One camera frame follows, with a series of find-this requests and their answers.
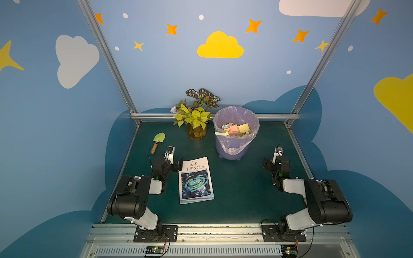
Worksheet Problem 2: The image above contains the green trowel wooden handle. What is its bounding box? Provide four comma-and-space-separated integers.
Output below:
151, 132, 166, 154

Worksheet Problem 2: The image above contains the aluminium upright post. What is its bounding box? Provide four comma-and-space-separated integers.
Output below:
77, 0, 142, 126
291, 0, 362, 120

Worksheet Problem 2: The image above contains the right aluminium upright post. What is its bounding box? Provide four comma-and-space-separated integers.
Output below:
291, 0, 362, 120

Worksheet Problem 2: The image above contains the purple trash bin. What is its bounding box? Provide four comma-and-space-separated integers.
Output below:
213, 106, 260, 161

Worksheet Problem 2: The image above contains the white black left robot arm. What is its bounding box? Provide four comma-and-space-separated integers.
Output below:
106, 157, 183, 232

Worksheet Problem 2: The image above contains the book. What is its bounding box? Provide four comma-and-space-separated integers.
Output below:
179, 157, 215, 204

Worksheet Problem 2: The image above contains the aluminium front rail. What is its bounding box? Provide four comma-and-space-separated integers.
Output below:
80, 223, 360, 258

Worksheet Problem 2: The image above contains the discarded sticky notes pile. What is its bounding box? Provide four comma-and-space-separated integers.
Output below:
222, 123, 250, 137

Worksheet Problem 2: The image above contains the long pale green sticky note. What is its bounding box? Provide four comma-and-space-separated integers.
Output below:
215, 132, 229, 136

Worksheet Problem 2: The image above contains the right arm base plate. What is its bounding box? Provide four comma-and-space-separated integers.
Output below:
261, 224, 307, 243

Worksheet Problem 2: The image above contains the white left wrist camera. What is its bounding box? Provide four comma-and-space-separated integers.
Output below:
165, 146, 175, 164

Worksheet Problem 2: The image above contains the left aluminium upright post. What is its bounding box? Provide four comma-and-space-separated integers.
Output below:
77, 0, 142, 126

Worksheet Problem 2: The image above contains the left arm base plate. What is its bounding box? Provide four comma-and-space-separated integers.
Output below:
133, 225, 179, 243

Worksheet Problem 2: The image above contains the left controller board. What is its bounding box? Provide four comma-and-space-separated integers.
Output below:
145, 246, 166, 256

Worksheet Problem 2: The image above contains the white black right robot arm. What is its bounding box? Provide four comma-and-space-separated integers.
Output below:
263, 155, 353, 237

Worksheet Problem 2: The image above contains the controller board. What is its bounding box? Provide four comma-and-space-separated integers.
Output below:
281, 245, 298, 258
145, 246, 166, 256

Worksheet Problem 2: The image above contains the glass vase with plants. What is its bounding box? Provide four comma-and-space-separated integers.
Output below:
170, 88, 220, 140

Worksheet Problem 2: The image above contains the aluminium back frame rail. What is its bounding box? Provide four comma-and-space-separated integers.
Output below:
130, 112, 300, 121

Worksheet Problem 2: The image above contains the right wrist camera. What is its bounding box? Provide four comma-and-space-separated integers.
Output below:
272, 147, 284, 163

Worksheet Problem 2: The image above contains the right controller board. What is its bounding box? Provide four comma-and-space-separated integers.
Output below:
281, 245, 298, 258

